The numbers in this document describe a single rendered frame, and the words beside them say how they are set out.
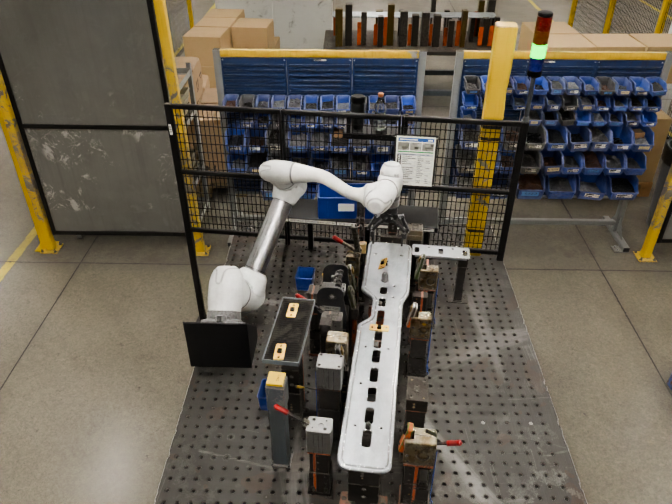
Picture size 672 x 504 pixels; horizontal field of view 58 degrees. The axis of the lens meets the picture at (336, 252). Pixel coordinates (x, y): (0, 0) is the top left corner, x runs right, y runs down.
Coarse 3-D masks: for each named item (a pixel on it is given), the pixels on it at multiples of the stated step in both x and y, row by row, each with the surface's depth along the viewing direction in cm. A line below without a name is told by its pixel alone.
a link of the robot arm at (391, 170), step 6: (390, 162) 267; (396, 162) 267; (384, 168) 265; (390, 168) 264; (396, 168) 264; (384, 174) 266; (390, 174) 264; (396, 174) 265; (402, 174) 268; (378, 180) 266; (390, 180) 263; (396, 180) 265; (402, 180) 269; (396, 186) 264
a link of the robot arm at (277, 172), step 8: (272, 160) 289; (280, 160) 288; (264, 168) 288; (272, 168) 286; (280, 168) 284; (288, 168) 283; (264, 176) 289; (272, 176) 287; (280, 176) 285; (288, 176) 284; (280, 184) 291; (288, 184) 291
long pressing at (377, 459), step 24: (408, 264) 299; (408, 288) 283; (384, 312) 269; (360, 336) 256; (384, 336) 256; (360, 360) 244; (384, 360) 244; (360, 384) 234; (384, 384) 234; (360, 408) 224; (384, 408) 224; (360, 432) 215; (384, 432) 215; (360, 456) 207; (384, 456) 207
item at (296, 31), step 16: (224, 0) 831; (240, 0) 831; (256, 0) 830; (272, 0) 831; (288, 0) 829; (304, 0) 829; (320, 0) 828; (256, 16) 842; (272, 16) 842; (288, 16) 841; (304, 16) 841; (320, 16) 840; (288, 32) 853; (304, 32) 853; (320, 32) 852; (288, 48) 866; (304, 48) 866; (320, 48) 865
